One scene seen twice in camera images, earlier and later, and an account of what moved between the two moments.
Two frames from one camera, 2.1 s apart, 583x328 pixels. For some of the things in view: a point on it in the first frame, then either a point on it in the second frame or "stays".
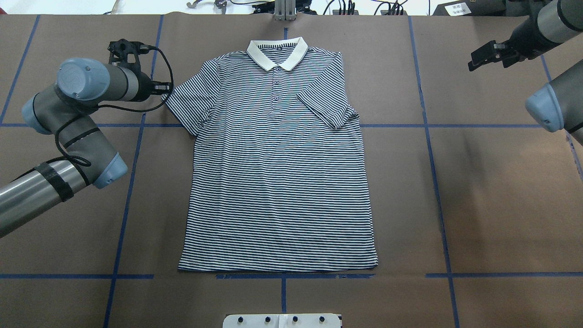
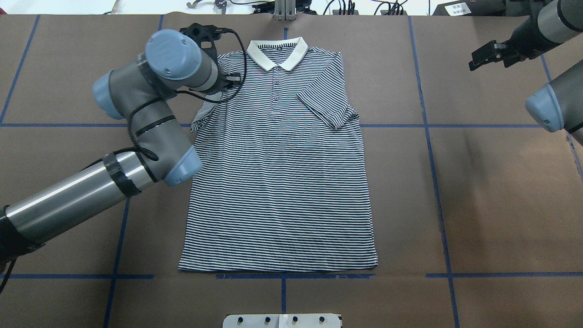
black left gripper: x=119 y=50 -> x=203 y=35
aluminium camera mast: x=285 y=10 stays
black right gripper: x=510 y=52 stays
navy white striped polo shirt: x=279 y=180 stays
